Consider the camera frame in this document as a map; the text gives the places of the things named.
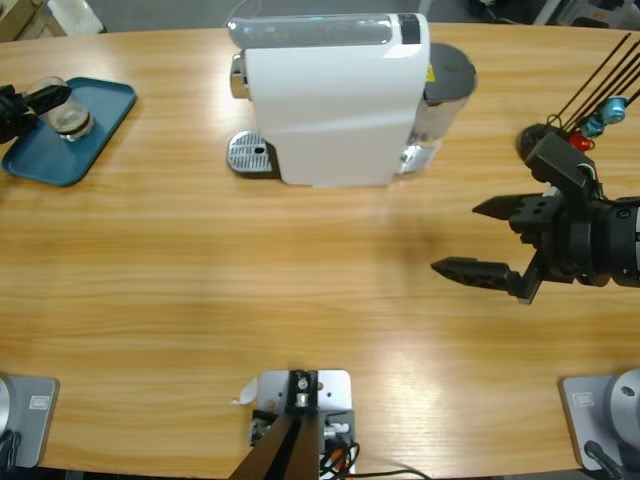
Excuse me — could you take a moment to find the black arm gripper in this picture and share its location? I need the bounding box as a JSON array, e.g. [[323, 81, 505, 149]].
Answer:
[[0, 84, 72, 146], [430, 194, 601, 306]]

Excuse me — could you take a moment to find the clear drinking glass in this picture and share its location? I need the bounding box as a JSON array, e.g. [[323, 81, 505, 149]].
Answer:
[[24, 75, 96, 144]]

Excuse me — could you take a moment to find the white capsule coffee machine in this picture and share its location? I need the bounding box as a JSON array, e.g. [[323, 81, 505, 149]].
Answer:
[[227, 12, 432, 190]]

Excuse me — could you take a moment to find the teal serving tray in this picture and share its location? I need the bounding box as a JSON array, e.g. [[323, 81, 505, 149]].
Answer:
[[1, 76, 137, 189]]

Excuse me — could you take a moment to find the tan cardboard box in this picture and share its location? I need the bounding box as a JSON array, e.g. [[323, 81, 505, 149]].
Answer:
[[0, 0, 49, 42]]

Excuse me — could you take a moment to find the white bundle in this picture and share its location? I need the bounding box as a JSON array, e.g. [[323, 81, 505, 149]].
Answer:
[[47, 0, 107, 36]]

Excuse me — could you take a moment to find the black capsule holder with rods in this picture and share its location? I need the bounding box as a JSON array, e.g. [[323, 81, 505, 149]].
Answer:
[[518, 32, 640, 161]]

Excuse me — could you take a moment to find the white tape tab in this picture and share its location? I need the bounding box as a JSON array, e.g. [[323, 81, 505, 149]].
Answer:
[[229, 377, 260, 406]]

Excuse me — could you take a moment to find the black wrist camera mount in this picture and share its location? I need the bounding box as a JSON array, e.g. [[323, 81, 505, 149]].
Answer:
[[523, 132, 609, 211]]

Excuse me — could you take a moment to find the white floor cable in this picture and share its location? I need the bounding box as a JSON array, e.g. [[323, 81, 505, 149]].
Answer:
[[222, 0, 261, 29]]

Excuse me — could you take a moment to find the white camera mount with post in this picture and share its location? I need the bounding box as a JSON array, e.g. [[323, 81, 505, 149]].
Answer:
[[229, 368, 357, 480]]

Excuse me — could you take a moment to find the black base cable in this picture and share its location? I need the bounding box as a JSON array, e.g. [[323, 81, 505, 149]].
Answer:
[[0, 432, 22, 469], [583, 439, 626, 480]]

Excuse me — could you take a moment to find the white frame furniture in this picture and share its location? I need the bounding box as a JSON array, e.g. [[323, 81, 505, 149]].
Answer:
[[529, 0, 640, 29]]

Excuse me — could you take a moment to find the thick black mount cable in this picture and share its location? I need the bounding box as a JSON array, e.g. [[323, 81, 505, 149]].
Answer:
[[344, 465, 432, 480]]

